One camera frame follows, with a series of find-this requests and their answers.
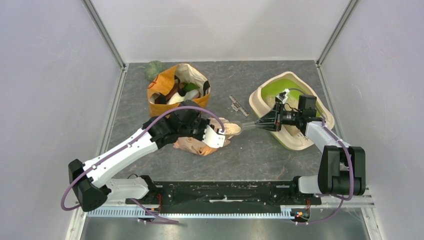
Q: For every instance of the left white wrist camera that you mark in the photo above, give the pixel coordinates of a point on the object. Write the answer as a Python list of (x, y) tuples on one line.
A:
[(212, 138)]

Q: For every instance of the orange paper bag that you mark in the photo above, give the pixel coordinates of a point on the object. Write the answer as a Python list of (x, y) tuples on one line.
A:
[(172, 81)]

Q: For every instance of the clear plastic litter scoop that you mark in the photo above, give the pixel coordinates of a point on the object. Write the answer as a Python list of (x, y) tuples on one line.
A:
[(236, 128)]

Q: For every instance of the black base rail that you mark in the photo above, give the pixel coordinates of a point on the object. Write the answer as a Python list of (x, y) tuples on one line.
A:
[(225, 197)]

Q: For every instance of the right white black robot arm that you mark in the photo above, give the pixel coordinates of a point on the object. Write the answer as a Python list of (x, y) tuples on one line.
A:
[(342, 170)]

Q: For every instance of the white bottle in bag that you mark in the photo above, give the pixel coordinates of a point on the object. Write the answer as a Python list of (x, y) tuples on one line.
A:
[(177, 98)]

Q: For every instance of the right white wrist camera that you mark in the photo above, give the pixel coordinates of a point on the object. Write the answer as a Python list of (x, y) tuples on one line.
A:
[(282, 97)]

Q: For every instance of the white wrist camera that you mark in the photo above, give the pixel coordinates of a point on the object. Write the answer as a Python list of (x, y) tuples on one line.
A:
[(282, 97), (212, 138)]

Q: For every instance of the green leaf in bag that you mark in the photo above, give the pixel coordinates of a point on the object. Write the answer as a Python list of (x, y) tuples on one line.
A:
[(189, 86)]

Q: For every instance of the green round vegetable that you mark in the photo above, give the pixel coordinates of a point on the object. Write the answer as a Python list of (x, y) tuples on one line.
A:
[(153, 69)]

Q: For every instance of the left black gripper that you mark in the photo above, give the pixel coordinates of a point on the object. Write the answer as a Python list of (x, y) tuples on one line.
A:
[(204, 123)]

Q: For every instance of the grey bag sealing clip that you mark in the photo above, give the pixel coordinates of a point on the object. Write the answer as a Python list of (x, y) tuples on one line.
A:
[(235, 104)]

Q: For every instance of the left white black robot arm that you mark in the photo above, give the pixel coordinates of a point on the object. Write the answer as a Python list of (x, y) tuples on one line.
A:
[(92, 183)]

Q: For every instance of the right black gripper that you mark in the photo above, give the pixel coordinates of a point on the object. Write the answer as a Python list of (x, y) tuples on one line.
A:
[(269, 121)]

